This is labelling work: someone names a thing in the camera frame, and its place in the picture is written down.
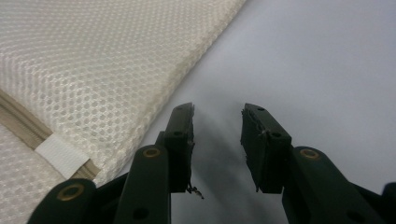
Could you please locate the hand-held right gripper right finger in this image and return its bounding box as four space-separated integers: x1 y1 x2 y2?
240 103 293 194

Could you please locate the light blue table mat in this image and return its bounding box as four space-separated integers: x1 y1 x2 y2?
120 0 396 224

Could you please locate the white mesh laundry bag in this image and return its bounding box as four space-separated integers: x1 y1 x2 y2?
0 0 248 224

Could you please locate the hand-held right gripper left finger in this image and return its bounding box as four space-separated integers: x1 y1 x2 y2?
155 102 196 194

